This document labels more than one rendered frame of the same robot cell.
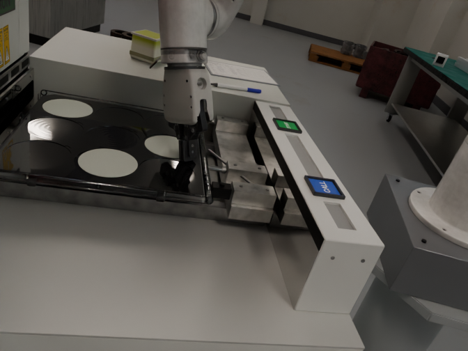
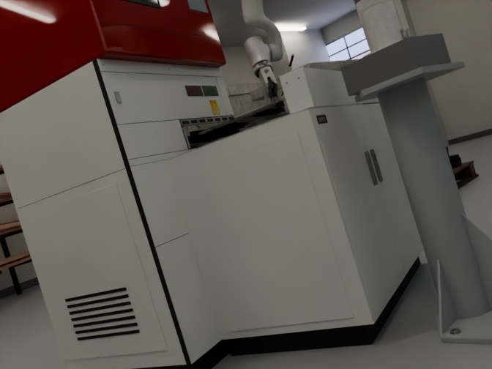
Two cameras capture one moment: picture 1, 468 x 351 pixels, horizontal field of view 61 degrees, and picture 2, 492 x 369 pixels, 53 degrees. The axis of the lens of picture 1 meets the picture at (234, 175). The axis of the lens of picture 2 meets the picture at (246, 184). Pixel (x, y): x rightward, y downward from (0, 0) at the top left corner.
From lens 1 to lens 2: 1.61 m
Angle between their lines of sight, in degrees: 51
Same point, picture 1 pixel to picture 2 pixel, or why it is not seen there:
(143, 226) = not seen: hidden behind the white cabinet
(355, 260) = (296, 79)
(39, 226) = not seen: hidden behind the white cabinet
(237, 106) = not seen: hidden behind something
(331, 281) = (294, 93)
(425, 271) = (353, 75)
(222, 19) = (274, 47)
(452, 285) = (367, 73)
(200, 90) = (266, 74)
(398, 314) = (386, 116)
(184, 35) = (255, 58)
